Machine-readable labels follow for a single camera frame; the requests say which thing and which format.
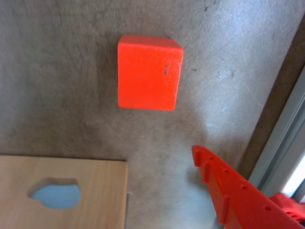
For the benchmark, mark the red robot arm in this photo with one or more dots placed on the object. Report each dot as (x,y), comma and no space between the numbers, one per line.
(286,205)

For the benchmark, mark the red cube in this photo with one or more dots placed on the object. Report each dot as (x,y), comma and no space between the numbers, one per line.
(147,76)

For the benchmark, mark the wooden shape sorter box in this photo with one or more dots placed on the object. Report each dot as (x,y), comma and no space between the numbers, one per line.
(100,190)

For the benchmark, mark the aluminium profile rail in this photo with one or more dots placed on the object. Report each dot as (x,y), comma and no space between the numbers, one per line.
(281,148)

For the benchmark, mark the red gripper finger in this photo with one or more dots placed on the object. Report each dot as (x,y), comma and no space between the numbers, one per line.
(238,202)

